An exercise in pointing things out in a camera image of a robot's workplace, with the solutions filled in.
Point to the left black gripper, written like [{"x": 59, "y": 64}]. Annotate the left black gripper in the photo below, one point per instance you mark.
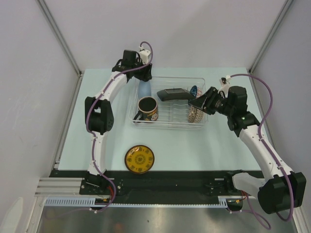
[{"x": 146, "y": 75}]

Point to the blue triangle pattern bowl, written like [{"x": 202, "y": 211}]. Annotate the blue triangle pattern bowl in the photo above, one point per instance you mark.
[{"x": 196, "y": 91}]

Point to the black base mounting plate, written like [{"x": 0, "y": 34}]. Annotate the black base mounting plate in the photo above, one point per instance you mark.
[{"x": 157, "y": 187}]

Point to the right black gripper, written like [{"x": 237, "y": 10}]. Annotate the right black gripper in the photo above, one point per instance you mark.
[{"x": 205, "y": 102}]

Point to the aluminium frame rail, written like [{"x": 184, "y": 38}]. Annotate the aluminium frame rail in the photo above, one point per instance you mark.
[{"x": 58, "y": 187}]

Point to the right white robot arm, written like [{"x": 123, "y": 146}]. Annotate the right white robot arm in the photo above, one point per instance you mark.
[{"x": 281, "y": 189}]

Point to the black square floral plate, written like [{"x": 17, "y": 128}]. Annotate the black square floral plate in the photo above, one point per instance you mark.
[{"x": 175, "y": 94}]

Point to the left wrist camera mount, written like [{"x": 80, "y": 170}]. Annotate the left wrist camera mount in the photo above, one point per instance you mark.
[{"x": 144, "y": 55}]

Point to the white slotted cable duct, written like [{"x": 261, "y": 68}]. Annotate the white slotted cable duct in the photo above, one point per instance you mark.
[{"x": 93, "y": 202}]

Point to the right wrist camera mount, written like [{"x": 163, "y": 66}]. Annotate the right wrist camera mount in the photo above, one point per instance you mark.
[{"x": 225, "y": 84}]

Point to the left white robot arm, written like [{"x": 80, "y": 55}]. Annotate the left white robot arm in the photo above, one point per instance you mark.
[{"x": 99, "y": 117}]

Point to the white wire dish rack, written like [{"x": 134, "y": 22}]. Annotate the white wire dish rack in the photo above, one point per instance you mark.
[{"x": 171, "y": 114}]

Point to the round yellow black saucer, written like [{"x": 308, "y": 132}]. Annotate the round yellow black saucer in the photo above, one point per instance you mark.
[{"x": 139, "y": 159}]

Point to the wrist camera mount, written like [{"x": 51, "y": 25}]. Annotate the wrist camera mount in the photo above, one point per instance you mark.
[
  {"x": 144, "y": 55},
  {"x": 225, "y": 84}
]

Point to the red mug black handle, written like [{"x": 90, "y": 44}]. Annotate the red mug black handle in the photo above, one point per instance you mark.
[{"x": 147, "y": 109}]

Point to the light blue cup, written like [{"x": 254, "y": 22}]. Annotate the light blue cup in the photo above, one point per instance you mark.
[{"x": 144, "y": 89}]

